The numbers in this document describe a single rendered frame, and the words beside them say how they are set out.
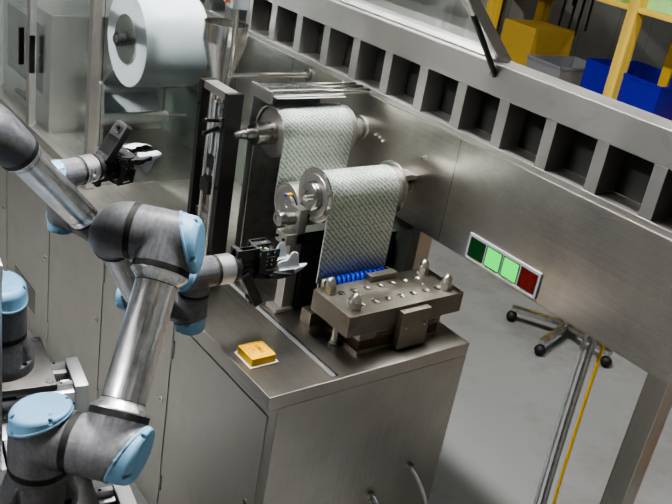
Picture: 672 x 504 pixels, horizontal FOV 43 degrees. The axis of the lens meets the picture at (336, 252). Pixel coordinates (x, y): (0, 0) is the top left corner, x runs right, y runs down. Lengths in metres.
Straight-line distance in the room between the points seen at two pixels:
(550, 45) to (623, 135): 4.43
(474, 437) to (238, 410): 1.62
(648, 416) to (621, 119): 0.74
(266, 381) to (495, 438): 1.77
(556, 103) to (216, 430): 1.21
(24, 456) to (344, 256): 1.01
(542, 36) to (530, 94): 4.18
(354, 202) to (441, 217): 0.26
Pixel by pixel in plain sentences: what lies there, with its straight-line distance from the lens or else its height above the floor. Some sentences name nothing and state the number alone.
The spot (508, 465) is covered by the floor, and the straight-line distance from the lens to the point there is 3.56.
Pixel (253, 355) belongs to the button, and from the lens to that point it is 2.13.
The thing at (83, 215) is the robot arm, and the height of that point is 1.18.
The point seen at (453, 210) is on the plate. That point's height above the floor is 1.25.
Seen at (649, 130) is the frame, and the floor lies 1.64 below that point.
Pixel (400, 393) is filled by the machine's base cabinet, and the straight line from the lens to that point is 2.33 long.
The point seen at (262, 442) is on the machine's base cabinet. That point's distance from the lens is 2.16.
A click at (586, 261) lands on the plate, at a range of 2.07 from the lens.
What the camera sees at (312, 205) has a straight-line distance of 2.22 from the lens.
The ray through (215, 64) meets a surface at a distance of 2.79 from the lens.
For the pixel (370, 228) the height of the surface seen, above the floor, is 1.16.
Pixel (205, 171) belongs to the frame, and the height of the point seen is 1.18.
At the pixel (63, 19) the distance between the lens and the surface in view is 3.15.
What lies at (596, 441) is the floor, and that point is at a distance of 3.89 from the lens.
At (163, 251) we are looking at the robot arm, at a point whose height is 1.31.
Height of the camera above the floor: 2.05
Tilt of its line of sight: 24 degrees down
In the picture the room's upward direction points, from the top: 10 degrees clockwise
